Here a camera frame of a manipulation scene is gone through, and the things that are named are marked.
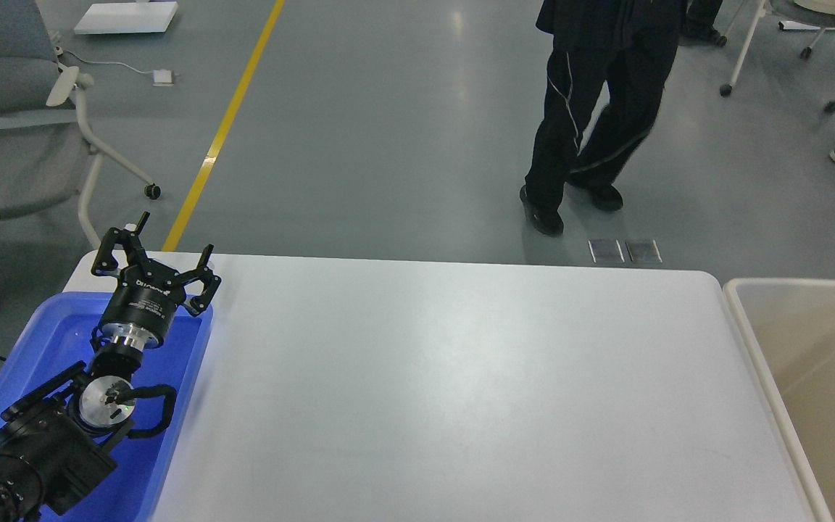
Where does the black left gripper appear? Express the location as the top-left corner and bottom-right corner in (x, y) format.
(91, 212), (222, 349)

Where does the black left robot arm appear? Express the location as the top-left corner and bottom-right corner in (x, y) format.
(0, 212), (221, 521)

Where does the blue plastic tray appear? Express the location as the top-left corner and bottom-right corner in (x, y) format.
(0, 291), (213, 521)

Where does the grey office chair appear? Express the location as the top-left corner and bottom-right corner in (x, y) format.
(0, 1), (160, 247)

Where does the left metal floor plate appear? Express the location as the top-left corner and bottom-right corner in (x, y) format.
(589, 239), (626, 265)

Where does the metal floor plate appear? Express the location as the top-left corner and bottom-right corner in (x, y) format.
(589, 239), (626, 265)
(624, 240), (662, 264)

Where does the right metal floor plate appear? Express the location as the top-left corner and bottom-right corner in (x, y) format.
(624, 240), (662, 264)

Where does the person in striped black trousers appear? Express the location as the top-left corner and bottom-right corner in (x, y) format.
(520, 1), (687, 236)

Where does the beige plastic bin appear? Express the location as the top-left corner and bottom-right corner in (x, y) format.
(723, 278), (835, 521)

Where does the white power adapter with cable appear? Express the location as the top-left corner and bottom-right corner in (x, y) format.
(55, 46), (177, 87)

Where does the white flat base plate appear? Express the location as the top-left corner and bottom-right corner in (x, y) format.
(73, 1), (179, 34)

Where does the white frame chair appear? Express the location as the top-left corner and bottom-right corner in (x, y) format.
(718, 1), (835, 115)

